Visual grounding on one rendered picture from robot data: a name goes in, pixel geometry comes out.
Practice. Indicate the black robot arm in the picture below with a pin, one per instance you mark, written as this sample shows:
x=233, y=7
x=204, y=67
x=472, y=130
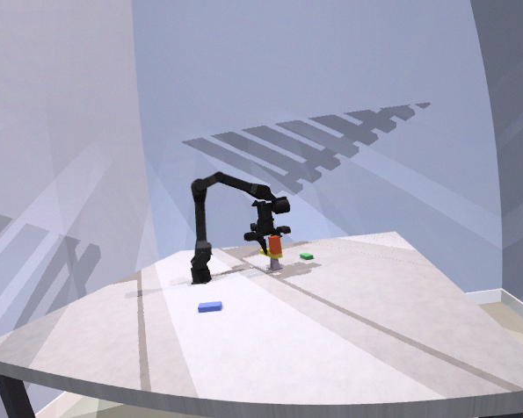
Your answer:
x=203, y=250

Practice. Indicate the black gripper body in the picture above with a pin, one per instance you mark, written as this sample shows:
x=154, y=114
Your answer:
x=266, y=228

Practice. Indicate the blue flat bar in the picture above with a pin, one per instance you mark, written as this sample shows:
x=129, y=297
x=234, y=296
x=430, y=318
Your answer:
x=209, y=307

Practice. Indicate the small green block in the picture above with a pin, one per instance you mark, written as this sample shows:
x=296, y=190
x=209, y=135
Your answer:
x=306, y=256

